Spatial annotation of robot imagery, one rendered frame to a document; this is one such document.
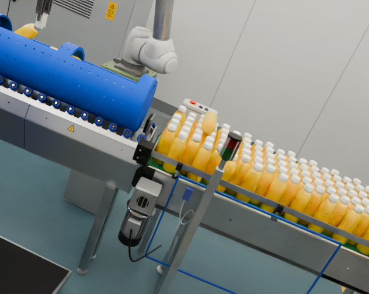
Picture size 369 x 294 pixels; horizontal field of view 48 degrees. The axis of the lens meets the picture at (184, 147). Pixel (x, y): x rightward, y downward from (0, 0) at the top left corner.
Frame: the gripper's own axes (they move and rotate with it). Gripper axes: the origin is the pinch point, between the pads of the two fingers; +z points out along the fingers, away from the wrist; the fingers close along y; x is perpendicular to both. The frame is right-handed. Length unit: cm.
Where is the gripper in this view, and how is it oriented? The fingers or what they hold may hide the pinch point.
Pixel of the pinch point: (41, 20)
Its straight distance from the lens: 224.6
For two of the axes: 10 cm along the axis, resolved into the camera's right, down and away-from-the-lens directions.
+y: -1.6, 3.8, -9.1
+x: 9.2, 3.8, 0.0
